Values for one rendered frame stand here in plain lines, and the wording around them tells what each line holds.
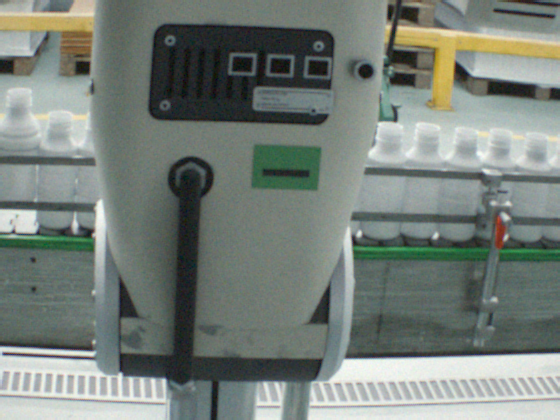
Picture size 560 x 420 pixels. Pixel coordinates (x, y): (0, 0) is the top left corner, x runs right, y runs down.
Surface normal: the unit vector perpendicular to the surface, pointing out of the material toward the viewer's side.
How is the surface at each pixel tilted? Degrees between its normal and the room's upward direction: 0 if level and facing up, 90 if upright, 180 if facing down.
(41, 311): 90
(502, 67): 90
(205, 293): 90
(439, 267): 90
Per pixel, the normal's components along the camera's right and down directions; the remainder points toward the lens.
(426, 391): 0.07, -0.94
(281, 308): 0.12, 0.33
